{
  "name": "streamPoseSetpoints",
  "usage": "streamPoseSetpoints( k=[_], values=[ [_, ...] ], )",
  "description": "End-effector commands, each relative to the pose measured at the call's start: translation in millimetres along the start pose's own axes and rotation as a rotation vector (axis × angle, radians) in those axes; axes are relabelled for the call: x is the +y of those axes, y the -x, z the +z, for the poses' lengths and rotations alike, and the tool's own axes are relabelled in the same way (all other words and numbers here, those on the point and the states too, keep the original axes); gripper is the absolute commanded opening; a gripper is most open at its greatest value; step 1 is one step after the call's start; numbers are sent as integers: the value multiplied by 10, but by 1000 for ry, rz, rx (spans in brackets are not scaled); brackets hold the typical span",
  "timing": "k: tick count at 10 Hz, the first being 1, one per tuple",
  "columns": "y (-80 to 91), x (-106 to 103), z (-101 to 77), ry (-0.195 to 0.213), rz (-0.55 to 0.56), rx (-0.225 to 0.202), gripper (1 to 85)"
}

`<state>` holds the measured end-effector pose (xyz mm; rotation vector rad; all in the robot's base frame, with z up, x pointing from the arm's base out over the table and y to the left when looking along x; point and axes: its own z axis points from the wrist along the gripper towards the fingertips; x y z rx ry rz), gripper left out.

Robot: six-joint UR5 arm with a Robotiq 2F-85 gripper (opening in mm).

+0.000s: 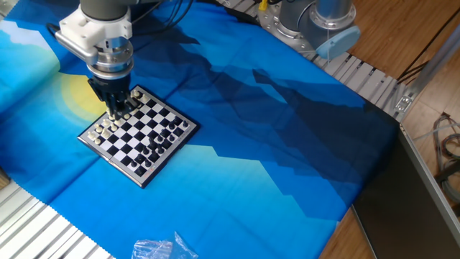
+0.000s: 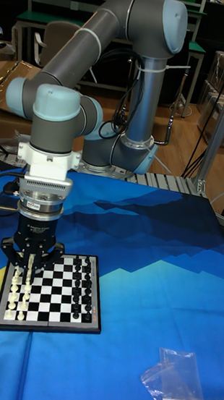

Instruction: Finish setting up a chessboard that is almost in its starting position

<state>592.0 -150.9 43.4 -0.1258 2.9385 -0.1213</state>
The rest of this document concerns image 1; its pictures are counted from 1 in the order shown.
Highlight round silver base plate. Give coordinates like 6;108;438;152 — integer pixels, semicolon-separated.
257;2;326;55

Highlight clear plastic bag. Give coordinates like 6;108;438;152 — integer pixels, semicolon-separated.
131;231;200;259

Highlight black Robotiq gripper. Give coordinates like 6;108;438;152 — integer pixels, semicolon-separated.
87;75;142;121

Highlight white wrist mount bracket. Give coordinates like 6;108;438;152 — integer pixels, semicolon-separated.
58;4;133;52

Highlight black panel with aluminium frame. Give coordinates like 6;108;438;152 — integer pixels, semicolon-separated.
351;124;460;259

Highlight coiled grey cables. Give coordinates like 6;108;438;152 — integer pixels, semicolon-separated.
412;112;460;208

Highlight blue mountain print cloth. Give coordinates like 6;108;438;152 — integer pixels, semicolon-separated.
0;0;400;259

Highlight aluminium beam with corner bracket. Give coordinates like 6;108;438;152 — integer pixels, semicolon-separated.
394;23;460;122

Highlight black and white chessboard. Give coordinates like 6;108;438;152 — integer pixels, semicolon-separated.
77;84;201;189

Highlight black floor cables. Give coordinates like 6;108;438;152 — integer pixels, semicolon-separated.
396;9;460;86

